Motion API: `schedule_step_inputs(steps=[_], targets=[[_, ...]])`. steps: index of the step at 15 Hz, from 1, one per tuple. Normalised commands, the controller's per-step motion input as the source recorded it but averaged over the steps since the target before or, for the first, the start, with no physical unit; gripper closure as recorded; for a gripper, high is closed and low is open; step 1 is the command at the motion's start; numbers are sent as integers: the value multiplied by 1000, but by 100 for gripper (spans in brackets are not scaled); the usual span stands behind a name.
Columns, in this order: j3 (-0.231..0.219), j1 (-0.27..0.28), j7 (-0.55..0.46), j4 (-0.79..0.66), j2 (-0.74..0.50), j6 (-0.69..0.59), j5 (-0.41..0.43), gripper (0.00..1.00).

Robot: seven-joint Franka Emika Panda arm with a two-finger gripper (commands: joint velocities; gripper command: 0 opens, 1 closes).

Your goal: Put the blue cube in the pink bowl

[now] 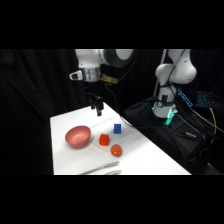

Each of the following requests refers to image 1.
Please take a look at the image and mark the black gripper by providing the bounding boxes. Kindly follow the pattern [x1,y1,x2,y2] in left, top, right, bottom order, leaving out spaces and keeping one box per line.
[84,80,105,117]

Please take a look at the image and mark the blue cube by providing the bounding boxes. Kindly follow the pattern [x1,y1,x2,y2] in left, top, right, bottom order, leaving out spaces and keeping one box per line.
[113,123,122,135]

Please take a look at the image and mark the red cube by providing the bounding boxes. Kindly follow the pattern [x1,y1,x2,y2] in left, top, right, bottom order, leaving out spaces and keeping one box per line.
[98,133,111,147]

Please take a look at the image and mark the pink bowl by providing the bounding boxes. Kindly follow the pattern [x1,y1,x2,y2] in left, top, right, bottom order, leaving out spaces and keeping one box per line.
[64,125,92,149]

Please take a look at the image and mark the orange spotted strawberry toy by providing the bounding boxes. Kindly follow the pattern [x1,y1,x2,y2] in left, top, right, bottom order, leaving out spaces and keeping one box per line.
[110,143,123,157]

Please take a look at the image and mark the long silver utensil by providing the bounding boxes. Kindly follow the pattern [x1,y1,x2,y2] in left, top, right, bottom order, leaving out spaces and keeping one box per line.
[78,161,120,176]

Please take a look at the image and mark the black curtain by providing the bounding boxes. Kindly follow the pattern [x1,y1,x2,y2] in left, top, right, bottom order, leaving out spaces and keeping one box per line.
[0,49,224,176]

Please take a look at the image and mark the short silver utensil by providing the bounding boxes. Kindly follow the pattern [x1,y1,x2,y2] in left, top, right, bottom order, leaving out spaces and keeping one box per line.
[103,169,123,176]

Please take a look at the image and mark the dark pen with blue tip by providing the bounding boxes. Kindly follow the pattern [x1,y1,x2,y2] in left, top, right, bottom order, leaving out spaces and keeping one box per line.
[181,130,198,139]

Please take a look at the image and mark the black robot stand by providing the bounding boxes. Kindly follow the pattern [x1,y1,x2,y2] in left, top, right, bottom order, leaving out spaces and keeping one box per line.
[123,96,224,176]

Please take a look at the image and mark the teal lit device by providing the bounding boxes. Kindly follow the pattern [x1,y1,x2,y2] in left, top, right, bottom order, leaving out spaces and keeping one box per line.
[196,91,217,108]

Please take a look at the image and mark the black cable from gripper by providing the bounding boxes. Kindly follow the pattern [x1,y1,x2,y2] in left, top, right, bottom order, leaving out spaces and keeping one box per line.
[101,75,138,130]

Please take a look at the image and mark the blue cable bundle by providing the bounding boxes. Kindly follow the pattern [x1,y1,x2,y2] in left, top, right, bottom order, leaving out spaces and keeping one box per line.
[176,88,194,108]

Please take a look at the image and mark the yellow cable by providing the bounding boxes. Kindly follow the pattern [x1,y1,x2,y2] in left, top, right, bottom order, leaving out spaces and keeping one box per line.
[205,107,218,148]

